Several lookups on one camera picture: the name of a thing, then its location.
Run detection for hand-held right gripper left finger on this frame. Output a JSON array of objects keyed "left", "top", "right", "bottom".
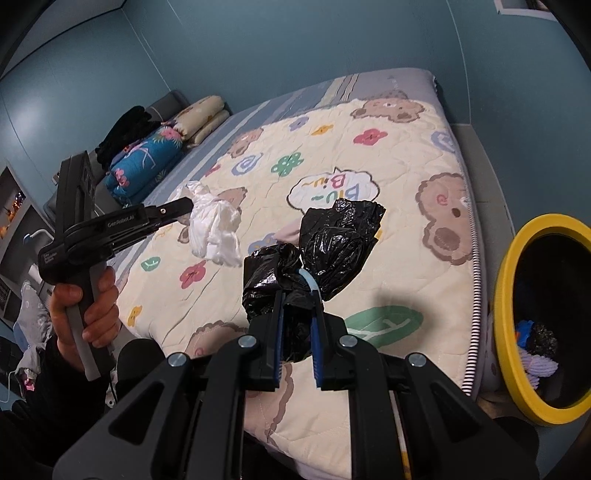
[{"left": 53, "top": 294, "right": 284, "bottom": 480}]

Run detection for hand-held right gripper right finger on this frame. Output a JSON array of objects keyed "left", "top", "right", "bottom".
[{"left": 311, "top": 302, "right": 539, "bottom": 480}]

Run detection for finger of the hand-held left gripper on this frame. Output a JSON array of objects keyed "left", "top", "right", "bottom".
[{"left": 139, "top": 197, "right": 195, "bottom": 232}]

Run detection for white plastic bag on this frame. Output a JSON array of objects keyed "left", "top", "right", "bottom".
[{"left": 184, "top": 180, "right": 243, "bottom": 267}]

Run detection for black plastic bag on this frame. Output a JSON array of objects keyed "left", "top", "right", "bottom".
[{"left": 242, "top": 199, "right": 387, "bottom": 363}]

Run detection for yellow trash bin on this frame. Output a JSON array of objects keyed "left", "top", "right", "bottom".
[{"left": 492, "top": 213, "right": 591, "bottom": 427}]

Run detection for blue plastic bag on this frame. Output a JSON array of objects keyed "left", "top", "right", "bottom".
[{"left": 514, "top": 318, "right": 535, "bottom": 350}]

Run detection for purple fluffy cloth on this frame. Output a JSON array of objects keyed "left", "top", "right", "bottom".
[{"left": 517, "top": 346, "right": 560, "bottom": 386}]

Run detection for person's left forearm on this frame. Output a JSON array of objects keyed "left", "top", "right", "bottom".
[{"left": 0, "top": 333, "right": 118, "bottom": 480}]

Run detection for person's left hand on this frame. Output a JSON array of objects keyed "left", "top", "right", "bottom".
[{"left": 49, "top": 267, "right": 122, "bottom": 371}]

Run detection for blue floral pillow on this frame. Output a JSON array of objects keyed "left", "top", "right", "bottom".
[{"left": 104, "top": 126, "right": 185, "bottom": 195}]

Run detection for black cloth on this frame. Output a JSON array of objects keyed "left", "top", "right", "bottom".
[{"left": 95, "top": 106, "right": 160, "bottom": 169}]

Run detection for beige pillow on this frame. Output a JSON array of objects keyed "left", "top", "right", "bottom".
[
  {"left": 185, "top": 110, "right": 230, "bottom": 147},
  {"left": 174, "top": 95, "right": 221, "bottom": 134}
]

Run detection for grey headboard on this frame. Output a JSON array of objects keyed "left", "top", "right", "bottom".
[{"left": 44, "top": 90, "right": 191, "bottom": 222}]

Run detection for grey cloth pile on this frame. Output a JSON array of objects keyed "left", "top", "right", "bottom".
[{"left": 11, "top": 281, "right": 58, "bottom": 393}]

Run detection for pink cloth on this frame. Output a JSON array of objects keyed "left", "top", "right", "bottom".
[{"left": 274, "top": 220, "right": 305, "bottom": 246}]

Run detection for grey striped bed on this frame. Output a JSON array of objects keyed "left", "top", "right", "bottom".
[{"left": 104, "top": 68, "right": 518, "bottom": 467}]

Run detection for printed bear blanket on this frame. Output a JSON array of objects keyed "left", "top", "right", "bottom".
[{"left": 115, "top": 97, "right": 485, "bottom": 467}]

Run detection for wall shelf with lights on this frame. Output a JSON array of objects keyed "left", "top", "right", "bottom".
[{"left": 0, "top": 165, "right": 35, "bottom": 278}]

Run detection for white wall frame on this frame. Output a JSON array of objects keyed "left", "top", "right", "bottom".
[{"left": 494, "top": 0, "right": 542, "bottom": 14}]

